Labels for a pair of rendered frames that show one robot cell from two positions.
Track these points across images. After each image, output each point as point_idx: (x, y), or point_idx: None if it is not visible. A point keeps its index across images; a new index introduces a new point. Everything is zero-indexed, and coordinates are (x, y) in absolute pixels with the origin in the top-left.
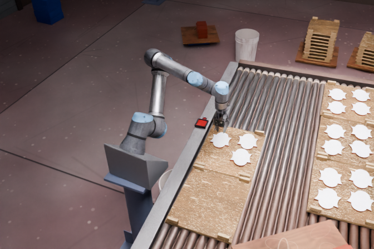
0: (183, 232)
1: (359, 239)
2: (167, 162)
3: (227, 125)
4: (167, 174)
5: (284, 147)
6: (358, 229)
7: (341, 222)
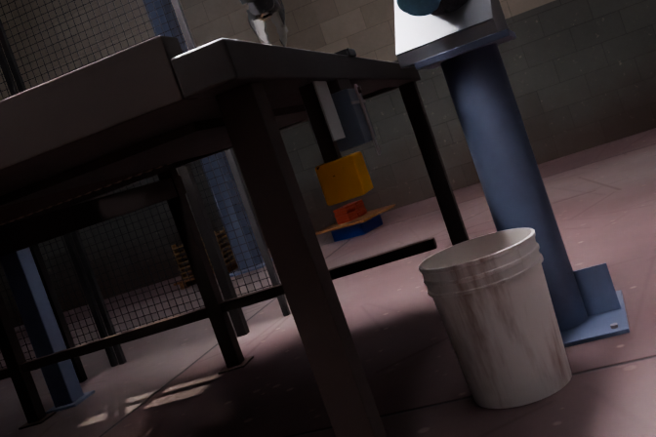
0: None
1: (101, 199)
2: (396, 56)
3: (256, 33)
4: (526, 250)
5: None
6: (91, 207)
7: None
